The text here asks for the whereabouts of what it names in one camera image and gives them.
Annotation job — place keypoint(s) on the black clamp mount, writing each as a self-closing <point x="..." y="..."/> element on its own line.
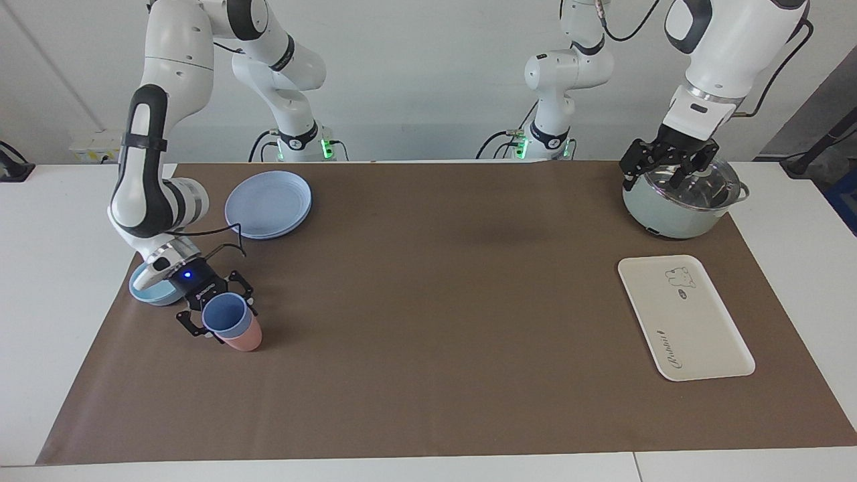
<point x="13" y="171"/>

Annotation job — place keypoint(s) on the brown table mat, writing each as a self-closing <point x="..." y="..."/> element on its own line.
<point x="428" y="301"/>

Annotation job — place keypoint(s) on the cream rabbit print tray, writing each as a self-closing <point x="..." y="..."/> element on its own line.
<point x="686" y="314"/>

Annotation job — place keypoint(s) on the blue plastic cup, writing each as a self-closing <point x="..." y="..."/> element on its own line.
<point x="226" y="314"/>

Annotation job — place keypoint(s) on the black stand base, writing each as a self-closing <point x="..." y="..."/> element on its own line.
<point x="803" y="161"/>

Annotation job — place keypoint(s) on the light blue small bowl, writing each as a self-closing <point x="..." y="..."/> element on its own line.
<point x="150" y="291"/>

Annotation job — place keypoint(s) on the white wall power strip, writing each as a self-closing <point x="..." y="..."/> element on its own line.
<point x="97" y="147"/>

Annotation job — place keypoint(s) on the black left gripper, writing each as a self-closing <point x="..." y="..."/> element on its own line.
<point x="679" y="140"/>

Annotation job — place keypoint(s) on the pale blue round plate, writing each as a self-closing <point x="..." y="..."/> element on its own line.
<point x="268" y="204"/>

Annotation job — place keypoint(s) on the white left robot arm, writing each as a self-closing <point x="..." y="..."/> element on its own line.
<point x="723" y="40"/>

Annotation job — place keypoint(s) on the pink plastic cup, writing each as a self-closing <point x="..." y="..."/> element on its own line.
<point x="244" y="338"/>

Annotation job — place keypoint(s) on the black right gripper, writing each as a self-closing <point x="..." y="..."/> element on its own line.
<point x="201" y="284"/>

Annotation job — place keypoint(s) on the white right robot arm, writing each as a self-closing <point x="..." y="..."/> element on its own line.
<point x="161" y="67"/>

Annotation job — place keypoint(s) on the blue crate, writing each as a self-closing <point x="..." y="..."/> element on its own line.
<point x="845" y="201"/>

